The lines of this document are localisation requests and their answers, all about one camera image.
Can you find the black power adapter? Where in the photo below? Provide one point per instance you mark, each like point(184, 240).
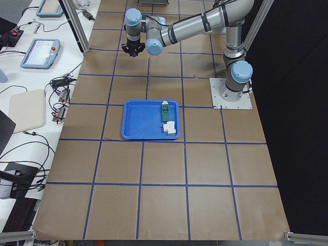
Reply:
point(88, 15)

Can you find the blue plastic tray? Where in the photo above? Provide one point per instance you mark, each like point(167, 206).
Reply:
point(142, 120)

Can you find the blue teach pendant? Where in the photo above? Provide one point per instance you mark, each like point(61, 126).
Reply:
point(49, 8)
point(41, 54)

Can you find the beige pad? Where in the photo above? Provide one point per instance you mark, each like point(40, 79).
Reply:
point(28, 110)

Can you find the white red electrical component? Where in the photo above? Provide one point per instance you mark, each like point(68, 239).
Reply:
point(169, 128)

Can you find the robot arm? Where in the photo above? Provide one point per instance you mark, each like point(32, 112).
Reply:
point(151, 33)

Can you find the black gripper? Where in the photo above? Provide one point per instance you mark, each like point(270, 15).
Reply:
point(133, 46)

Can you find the aluminium frame post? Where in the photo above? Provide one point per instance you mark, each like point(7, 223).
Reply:
point(71, 15)

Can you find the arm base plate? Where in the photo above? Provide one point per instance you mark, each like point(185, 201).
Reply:
point(241, 102)

